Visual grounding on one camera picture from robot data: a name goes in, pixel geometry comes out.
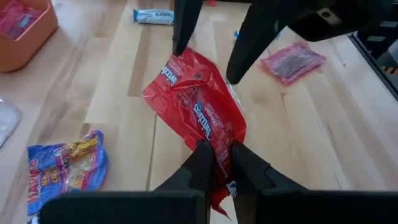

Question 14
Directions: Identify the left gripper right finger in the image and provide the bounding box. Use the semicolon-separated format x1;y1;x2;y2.
231;139;398;224

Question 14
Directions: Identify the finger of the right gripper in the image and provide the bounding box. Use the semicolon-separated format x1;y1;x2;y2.
172;0;205;57
225;0;395;85

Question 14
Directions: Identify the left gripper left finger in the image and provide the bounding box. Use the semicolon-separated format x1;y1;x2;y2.
39;139;215;224

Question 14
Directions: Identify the silver blue candy bar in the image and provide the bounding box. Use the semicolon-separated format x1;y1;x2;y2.
132;8;175;26

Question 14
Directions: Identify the pink clear candy packet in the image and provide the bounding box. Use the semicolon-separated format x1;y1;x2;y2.
259;40;327;85

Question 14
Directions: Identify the red Twizzlers packet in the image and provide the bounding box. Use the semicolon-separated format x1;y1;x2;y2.
0;0;22;19
142;46;248;218
6;7;43;41

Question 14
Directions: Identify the blue Haribo gummy bag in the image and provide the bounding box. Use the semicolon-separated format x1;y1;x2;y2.
27;129;109;217

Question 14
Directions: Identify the clear plastic bin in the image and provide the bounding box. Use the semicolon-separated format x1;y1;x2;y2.
0;98;21;149

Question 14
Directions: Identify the orange plastic bin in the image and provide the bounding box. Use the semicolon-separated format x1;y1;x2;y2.
0;0;59;73

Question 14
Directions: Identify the black aluminium table frame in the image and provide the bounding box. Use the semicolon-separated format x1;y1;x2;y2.
347;30;398;102

